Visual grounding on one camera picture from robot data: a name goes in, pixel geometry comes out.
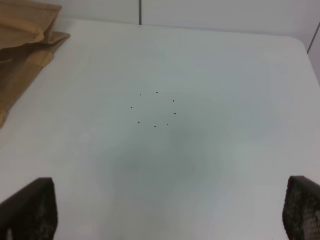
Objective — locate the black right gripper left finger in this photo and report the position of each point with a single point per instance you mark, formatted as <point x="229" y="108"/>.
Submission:
<point x="31" y="213"/>

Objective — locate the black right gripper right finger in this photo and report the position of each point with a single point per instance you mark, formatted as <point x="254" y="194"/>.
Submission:
<point x="301" y="211"/>

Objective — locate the brown linen tote bag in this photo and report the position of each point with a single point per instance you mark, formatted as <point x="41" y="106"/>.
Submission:
<point x="28" y="42"/>

